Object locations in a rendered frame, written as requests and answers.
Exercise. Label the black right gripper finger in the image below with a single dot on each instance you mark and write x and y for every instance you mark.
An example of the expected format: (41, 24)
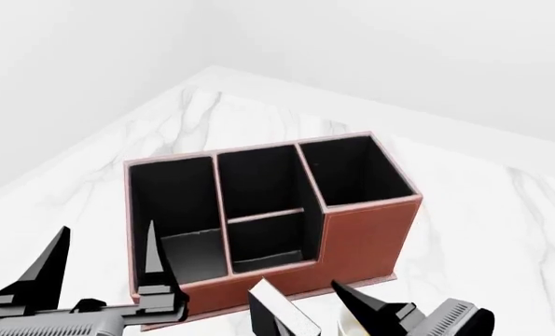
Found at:
(365, 301)

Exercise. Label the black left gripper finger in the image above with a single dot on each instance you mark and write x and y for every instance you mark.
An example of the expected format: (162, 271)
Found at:
(158, 280)
(44, 266)

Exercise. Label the brown leather desk caddy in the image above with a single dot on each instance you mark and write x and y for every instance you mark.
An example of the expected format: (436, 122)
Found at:
(365, 241)

